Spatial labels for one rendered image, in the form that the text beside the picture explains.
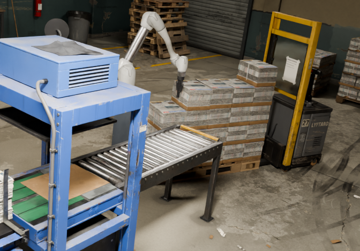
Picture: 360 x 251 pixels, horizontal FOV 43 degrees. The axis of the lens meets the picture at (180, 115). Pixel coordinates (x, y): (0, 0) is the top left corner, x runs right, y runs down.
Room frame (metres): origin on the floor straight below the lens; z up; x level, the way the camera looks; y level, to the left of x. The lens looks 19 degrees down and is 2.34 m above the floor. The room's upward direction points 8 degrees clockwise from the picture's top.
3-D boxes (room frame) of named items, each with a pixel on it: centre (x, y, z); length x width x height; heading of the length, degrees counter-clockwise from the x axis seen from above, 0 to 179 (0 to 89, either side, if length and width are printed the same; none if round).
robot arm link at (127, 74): (4.43, 0.57, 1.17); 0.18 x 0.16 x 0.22; 27
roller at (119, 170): (3.13, 0.45, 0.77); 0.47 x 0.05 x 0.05; 55
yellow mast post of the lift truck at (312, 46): (5.24, -1.37, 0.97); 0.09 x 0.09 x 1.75; 33
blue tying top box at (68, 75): (2.68, 0.78, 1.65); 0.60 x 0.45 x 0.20; 55
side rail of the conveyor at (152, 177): (3.36, -0.02, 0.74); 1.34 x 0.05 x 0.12; 145
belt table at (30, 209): (2.68, 0.78, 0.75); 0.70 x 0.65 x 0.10; 145
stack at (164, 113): (4.89, -0.22, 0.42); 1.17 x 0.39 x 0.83; 123
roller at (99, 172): (3.03, 0.53, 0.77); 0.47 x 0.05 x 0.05; 55
